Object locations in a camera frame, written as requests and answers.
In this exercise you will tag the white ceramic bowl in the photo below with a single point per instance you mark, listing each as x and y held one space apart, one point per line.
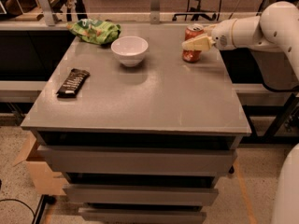
129 50

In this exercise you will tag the grey drawer cabinet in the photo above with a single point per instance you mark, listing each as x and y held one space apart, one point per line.
163 103

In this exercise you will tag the green chip bag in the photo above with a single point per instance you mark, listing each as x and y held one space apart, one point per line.
95 31

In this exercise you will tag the red coke can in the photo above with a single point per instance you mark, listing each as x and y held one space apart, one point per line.
192 31

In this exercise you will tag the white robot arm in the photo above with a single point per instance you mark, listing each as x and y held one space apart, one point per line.
276 29

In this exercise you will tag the middle grey drawer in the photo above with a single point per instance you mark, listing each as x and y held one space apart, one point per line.
114 194

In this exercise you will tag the top grey drawer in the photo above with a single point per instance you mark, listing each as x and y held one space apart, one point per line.
138 161

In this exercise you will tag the metal bracket left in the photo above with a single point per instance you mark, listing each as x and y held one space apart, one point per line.
47 12

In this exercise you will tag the grey drawer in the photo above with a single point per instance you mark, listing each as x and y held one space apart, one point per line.
138 161
141 216
114 194

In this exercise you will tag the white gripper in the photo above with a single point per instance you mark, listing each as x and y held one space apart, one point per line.
221 35

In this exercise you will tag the metal bracket middle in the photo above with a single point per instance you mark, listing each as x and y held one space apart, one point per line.
154 15

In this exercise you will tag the dark chocolate bar wrapper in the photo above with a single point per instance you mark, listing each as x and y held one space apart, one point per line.
73 83

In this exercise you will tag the bottom grey drawer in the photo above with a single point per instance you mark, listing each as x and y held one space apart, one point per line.
141 216

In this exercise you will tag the brown cardboard box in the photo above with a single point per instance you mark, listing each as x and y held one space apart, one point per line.
44 179

